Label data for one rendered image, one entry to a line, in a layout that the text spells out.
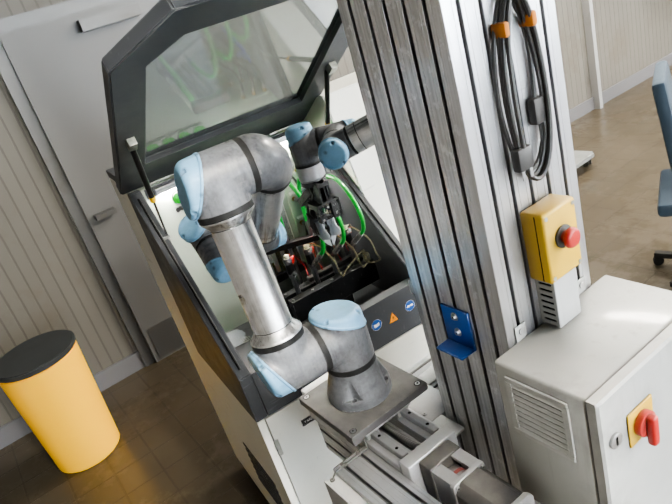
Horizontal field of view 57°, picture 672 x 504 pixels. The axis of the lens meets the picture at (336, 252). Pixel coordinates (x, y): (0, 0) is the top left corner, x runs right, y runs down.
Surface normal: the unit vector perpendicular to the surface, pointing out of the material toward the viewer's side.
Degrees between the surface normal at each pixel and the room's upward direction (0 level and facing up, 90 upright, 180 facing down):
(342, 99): 76
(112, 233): 90
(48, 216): 90
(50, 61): 90
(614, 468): 90
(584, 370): 0
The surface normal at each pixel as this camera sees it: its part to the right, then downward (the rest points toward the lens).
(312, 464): 0.49, 0.23
